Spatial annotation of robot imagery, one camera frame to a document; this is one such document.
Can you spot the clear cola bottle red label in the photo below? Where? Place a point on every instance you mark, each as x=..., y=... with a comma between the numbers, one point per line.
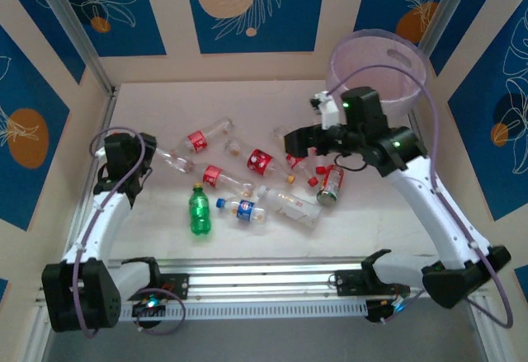
x=197, y=141
x=260, y=160
x=212, y=174

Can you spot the red and green labelled bottle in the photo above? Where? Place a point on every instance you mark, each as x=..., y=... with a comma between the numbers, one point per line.
x=330, y=182

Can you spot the green plastic soda bottle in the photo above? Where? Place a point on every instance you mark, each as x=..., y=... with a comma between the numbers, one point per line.
x=200, y=213

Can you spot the clear bottle with white cap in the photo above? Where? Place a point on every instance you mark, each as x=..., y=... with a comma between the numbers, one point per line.
x=288, y=207

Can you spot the clear bottle blue cap blue label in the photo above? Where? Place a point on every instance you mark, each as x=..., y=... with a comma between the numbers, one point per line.
x=245, y=210

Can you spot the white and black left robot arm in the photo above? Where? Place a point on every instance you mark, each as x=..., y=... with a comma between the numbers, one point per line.
x=99, y=222

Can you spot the translucent purple round bin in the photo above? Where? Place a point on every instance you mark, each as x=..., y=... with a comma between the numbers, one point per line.
x=396, y=61

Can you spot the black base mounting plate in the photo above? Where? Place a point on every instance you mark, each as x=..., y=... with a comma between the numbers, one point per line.
x=177, y=285
x=348, y=283

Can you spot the small circuit board with LED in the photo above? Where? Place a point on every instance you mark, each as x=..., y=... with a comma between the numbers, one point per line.
x=377, y=310
x=148, y=305

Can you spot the aluminium frame post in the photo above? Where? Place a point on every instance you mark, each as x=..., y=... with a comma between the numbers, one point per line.
x=447, y=3
x=74, y=20

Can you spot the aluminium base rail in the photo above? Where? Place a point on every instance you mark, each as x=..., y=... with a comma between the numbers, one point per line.
x=264, y=273

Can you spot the aluminium frame leg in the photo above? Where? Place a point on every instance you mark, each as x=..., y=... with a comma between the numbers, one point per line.
x=39, y=341
x=482, y=337

